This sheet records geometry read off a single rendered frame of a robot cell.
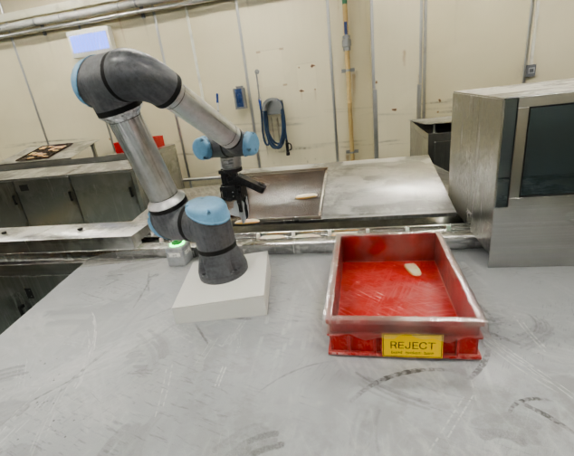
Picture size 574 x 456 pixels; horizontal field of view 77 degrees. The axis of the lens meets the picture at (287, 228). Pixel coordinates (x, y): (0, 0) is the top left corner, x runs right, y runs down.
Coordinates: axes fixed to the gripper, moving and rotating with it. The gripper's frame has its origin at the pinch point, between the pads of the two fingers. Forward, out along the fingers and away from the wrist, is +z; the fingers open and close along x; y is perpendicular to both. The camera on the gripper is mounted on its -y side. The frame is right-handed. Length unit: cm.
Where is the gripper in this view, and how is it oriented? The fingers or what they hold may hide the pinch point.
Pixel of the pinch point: (246, 218)
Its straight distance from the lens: 142.0
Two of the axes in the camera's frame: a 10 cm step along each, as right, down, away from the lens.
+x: -1.7, 3.7, -9.1
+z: 1.2, 9.3, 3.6
